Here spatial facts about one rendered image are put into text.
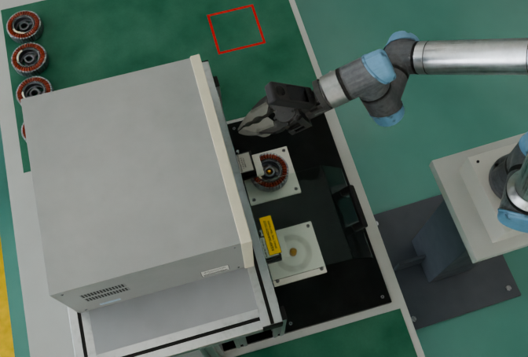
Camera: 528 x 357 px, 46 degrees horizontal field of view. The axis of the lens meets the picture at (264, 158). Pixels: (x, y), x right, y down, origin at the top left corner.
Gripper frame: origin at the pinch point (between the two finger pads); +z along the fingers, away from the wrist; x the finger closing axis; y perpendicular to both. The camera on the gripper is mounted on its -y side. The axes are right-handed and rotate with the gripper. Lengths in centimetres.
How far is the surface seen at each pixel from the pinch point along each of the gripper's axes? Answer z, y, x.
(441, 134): -34, 150, 31
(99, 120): 21.8, -21.7, 4.9
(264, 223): 6.3, 13.3, -18.5
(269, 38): 0, 51, 51
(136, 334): 34, -5, -36
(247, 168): 11.4, 26.8, 1.8
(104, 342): 41, -8, -36
